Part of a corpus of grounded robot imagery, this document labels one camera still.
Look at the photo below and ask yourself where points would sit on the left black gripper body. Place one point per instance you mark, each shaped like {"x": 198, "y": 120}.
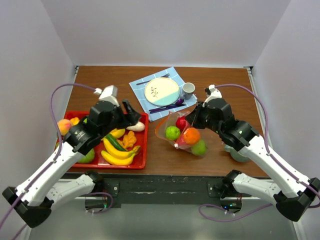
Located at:
{"x": 118, "y": 121}

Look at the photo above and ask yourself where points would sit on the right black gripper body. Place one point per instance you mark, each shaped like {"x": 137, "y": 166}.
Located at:
{"x": 212, "y": 125}

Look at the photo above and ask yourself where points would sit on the white radish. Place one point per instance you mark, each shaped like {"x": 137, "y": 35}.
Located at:
{"x": 138, "y": 127}

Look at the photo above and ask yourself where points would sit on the red pomegranate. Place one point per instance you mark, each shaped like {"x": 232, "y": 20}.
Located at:
{"x": 181, "y": 123}

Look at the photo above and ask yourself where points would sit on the orange fruit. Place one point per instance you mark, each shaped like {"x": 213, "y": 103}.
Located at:
{"x": 191, "y": 136}

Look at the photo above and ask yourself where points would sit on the red apple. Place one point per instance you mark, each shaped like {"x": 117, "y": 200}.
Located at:
{"x": 181, "y": 144}

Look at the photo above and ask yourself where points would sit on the green lime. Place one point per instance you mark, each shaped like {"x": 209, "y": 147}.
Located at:
{"x": 200, "y": 148}
{"x": 172, "y": 133}

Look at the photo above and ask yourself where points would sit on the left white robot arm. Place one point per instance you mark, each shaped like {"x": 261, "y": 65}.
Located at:
{"x": 34, "y": 199}

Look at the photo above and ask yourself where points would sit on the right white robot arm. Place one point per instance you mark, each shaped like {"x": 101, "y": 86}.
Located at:
{"x": 291, "y": 192}

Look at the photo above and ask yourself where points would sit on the purple knife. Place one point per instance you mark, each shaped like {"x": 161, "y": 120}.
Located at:
{"x": 165, "y": 108}

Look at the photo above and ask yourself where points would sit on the red plastic tray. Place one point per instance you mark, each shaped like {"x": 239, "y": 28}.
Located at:
{"x": 139, "y": 160}

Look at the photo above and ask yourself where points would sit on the orange ginger root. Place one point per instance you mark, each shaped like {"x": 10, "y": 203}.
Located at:
{"x": 128, "y": 140}

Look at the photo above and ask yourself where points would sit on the purple spoon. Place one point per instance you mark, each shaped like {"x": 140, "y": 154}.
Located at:
{"x": 180, "y": 101}

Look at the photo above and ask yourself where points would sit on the green chili pepper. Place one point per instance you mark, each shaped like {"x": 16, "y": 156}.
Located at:
{"x": 115, "y": 143}

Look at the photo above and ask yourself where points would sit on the small yellow pepper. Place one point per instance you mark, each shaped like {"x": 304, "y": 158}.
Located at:
{"x": 74, "y": 121}

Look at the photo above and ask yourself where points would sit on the blue checked cloth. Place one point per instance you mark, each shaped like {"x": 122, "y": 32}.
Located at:
{"x": 147, "y": 106}

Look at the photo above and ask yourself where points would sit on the grey ceramic mug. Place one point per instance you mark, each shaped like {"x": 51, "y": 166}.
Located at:
{"x": 187, "y": 90}

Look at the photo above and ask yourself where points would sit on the yellow banana bunch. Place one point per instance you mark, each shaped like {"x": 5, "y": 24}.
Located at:
{"x": 116, "y": 157}

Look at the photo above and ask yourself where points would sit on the cream and blue plate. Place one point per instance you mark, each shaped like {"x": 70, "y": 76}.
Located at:
{"x": 162, "y": 91}

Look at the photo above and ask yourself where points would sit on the peach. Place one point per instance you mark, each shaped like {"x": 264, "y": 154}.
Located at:
{"x": 64, "y": 126}

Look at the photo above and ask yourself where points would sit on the large green guava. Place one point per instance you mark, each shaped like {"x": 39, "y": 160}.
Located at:
{"x": 88, "y": 158}

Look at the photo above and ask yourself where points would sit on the purple fork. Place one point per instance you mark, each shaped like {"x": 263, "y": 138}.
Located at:
{"x": 144, "y": 82}

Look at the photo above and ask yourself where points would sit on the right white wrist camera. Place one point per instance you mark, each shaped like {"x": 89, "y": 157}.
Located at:
{"x": 212, "y": 93}

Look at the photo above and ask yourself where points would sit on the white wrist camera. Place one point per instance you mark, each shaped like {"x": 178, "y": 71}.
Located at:
{"x": 108, "y": 94}
{"x": 212, "y": 93}

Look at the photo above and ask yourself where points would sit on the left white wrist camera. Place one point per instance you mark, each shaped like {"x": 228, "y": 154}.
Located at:
{"x": 108, "y": 94}

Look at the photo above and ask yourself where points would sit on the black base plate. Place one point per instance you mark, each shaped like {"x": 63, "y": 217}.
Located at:
{"x": 162, "y": 189}

